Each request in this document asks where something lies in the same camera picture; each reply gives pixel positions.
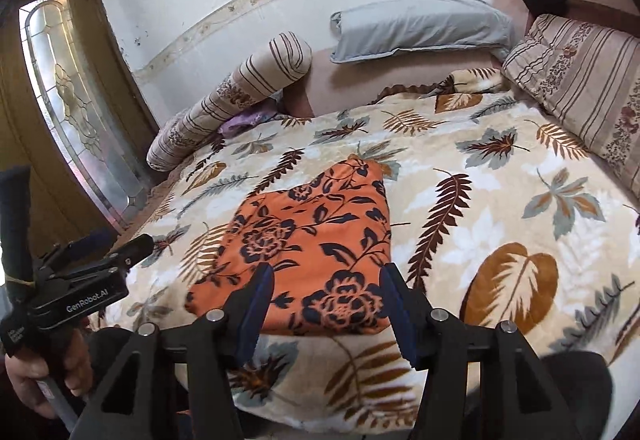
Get brown stained-glass door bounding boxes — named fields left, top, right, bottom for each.
left=1, top=0, right=158, bottom=256

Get striped floral flat pillow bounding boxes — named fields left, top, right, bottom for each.
left=502, top=14, right=639, bottom=195

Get grey pillow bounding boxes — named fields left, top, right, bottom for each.
left=330, top=0, right=516, bottom=64

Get orange black floral garment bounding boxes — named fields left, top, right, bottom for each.
left=184, top=156, right=392, bottom=336

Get person's left hand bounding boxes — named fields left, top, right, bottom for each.
left=4, top=329, right=93, bottom=420

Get striped floral bolster pillow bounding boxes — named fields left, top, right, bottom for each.
left=146, top=31, right=312, bottom=172

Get pink bed sheet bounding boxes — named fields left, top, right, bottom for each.
left=282, top=0, right=639, bottom=118

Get purple cloth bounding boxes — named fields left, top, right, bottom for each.
left=218, top=98, right=278, bottom=139

